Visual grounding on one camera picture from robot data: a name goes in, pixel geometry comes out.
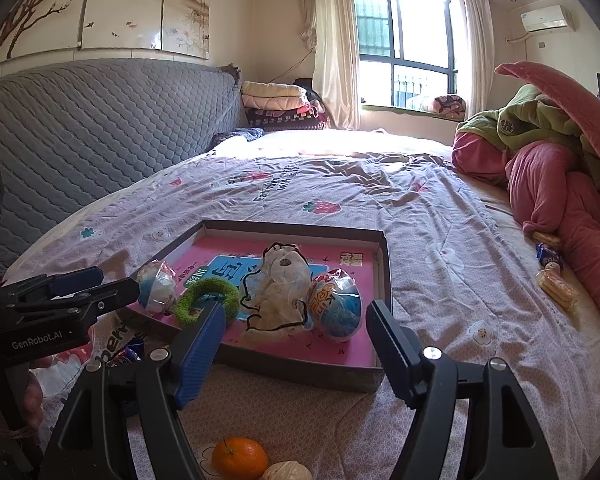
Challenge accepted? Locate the folded cloth on sill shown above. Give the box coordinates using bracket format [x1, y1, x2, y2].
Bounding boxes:
[432, 94, 466, 120]

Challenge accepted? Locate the yellow wafer snack packet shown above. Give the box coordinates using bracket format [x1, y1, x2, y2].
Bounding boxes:
[536, 268, 579, 313]

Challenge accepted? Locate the pink floral bed sheet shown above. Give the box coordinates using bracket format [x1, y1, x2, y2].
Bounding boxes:
[4, 132, 600, 479]

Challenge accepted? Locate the blue white toy egg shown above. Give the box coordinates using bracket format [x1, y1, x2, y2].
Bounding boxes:
[136, 260, 177, 316]

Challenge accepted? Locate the white air conditioner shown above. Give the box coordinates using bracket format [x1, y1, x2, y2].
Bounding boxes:
[520, 4, 576, 32]

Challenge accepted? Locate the person's left hand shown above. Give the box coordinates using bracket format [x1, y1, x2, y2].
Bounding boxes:
[22, 356, 52, 430]

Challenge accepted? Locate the left cream curtain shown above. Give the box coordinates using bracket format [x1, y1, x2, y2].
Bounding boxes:
[300, 0, 359, 130]

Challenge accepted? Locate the orange tangerine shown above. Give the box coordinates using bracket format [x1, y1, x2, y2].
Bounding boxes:
[211, 437, 269, 480]

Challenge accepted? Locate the orange biscuit snack packet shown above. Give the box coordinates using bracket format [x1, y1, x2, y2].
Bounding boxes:
[531, 231, 562, 250]

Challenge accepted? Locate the blue orange surprise egg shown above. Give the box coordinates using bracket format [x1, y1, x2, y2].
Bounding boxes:
[307, 269, 363, 341]

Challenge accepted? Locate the floral wall panel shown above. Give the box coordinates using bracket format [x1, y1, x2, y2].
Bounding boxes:
[0, 0, 210, 63]

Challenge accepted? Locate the white plastic bag black string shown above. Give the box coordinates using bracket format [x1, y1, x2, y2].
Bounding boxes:
[238, 242, 314, 334]

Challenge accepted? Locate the blue candy wrapper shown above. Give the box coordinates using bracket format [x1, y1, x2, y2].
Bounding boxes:
[535, 243, 564, 273]

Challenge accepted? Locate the dark framed window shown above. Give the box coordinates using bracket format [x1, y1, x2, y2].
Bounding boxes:
[354, 0, 457, 110]

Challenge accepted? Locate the cream curtain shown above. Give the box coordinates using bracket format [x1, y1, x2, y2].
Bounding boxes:
[458, 0, 495, 117]
[300, 0, 359, 130]

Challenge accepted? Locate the green fuzzy hair ring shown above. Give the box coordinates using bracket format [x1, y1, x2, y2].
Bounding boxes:
[173, 276, 241, 325]

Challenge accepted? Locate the shallow brown cardboard tray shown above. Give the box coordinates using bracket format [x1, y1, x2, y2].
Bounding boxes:
[149, 220, 391, 393]

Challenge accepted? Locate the right cream curtain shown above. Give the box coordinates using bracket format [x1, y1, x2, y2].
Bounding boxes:
[458, 0, 495, 117]

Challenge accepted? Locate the dark pillow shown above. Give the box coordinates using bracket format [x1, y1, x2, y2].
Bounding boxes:
[208, 128, 264, 151]

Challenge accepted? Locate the cream walnut ball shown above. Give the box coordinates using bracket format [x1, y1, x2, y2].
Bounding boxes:
[261, 460, 313, 480]

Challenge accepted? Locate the pink quilt pile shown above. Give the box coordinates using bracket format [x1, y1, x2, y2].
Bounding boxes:
[452, 61, 600, 308]

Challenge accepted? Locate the green blanket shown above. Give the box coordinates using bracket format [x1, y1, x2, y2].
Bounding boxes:
[454, 84, 600, 190]

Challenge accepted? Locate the grey quilted headboard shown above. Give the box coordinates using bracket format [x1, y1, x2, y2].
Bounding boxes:
[0, 58, 242, 273]

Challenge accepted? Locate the stack of folded blankets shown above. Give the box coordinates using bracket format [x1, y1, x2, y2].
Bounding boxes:
[241, 79, 331, 131]

